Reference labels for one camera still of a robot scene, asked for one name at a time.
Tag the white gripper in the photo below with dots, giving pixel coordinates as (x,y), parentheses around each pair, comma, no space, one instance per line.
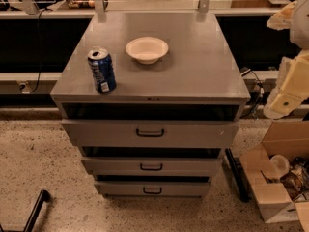
(300,23)

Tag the grey top drawer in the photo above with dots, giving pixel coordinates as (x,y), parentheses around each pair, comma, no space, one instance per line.
(150,134)

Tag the grey drawer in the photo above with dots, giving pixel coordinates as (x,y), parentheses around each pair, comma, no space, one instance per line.
(187,167)
(183,189)
(150,134)

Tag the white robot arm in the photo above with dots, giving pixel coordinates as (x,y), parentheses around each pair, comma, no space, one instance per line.
(292,84)

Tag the grey drawer cabinet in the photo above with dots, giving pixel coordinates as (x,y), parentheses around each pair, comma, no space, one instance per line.
(196,81)

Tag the grey bottom drawer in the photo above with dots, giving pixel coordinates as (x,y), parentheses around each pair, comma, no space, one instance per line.
(183,189)

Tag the grey middle drawer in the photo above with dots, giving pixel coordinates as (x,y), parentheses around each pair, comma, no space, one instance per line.
(187,167)

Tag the cardboard box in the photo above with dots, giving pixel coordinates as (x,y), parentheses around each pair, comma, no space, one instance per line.
(289,139)

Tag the clear plastic cup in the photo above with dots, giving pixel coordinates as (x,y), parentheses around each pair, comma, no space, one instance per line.
(280,164)

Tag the dark wrappers in box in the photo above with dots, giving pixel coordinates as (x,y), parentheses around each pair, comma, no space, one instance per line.
(296,181)

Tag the white paper bowl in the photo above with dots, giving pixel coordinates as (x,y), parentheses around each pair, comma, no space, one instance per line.
(147,50)

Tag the black metal leg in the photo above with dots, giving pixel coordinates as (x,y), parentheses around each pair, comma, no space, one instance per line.
(243,195)

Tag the blue soda can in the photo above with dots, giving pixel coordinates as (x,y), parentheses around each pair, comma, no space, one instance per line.
(101,64)

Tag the black chair leg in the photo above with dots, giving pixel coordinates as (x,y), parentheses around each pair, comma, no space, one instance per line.
(44,197)

